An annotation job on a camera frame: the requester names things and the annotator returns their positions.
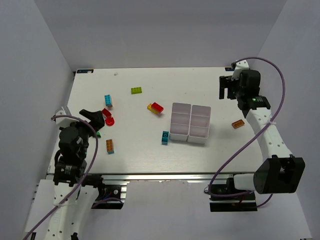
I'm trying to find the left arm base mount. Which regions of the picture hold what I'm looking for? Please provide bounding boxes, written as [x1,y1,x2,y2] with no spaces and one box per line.
[91,174,129,210]

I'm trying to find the blue lego brick stack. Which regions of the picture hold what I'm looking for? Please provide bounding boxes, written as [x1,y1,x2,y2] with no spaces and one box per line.
[104,94,113,108]

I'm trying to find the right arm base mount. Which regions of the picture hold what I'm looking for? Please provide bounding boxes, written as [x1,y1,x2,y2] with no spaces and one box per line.
[203,177,258,213]

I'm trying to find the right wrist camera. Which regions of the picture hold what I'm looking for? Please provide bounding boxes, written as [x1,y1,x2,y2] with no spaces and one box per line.
[231,60,250,77]

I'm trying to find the lime green lego brick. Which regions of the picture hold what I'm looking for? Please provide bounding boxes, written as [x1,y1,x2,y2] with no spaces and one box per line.
[131,87,142,95]

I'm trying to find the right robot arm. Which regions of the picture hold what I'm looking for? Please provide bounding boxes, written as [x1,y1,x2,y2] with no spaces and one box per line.
[219,69,306,194]

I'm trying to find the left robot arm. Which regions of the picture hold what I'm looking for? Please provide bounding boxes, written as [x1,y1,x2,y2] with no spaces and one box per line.
[44,109,105,240]

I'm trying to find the red round lego piece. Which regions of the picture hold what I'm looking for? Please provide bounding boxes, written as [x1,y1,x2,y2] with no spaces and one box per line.
[104,116,115,126]

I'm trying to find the red arch lego piece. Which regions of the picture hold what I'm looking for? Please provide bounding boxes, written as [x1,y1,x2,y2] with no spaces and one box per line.
[101,108,112,118]

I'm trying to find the teal curved lego brick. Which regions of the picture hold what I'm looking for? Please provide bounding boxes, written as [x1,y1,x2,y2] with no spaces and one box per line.
[161,131,169,145]

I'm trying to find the yellow lego brick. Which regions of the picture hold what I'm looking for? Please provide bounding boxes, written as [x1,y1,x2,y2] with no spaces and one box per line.
[147,103,160,115]

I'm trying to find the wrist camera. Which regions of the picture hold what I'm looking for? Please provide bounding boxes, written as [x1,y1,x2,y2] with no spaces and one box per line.
[231,60,250,77]
[54,105,78,128]

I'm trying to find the red lego brick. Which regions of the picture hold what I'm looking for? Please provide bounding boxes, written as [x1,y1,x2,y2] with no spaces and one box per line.
[151,102,164,113]

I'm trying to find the dark green lego brick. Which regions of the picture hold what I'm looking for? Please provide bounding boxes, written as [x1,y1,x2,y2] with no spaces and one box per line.
[96,131,102,138]

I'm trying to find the right white divided container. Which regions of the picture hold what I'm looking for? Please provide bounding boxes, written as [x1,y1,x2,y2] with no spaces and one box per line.
[187,105,211,144]

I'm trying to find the left blue corner label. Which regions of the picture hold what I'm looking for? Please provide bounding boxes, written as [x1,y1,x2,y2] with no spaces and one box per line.
[76,69,94,74]

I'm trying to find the aluminium rail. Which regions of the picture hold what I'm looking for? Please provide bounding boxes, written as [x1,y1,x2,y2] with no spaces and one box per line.
[44,172,258,186]

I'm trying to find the brown lego brick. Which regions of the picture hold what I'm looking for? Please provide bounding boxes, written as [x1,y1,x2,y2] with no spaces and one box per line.
[231,119,245,129]
[105,139,114,155]

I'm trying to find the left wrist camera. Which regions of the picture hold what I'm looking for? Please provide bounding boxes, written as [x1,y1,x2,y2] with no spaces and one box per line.
[54,105,78,128]

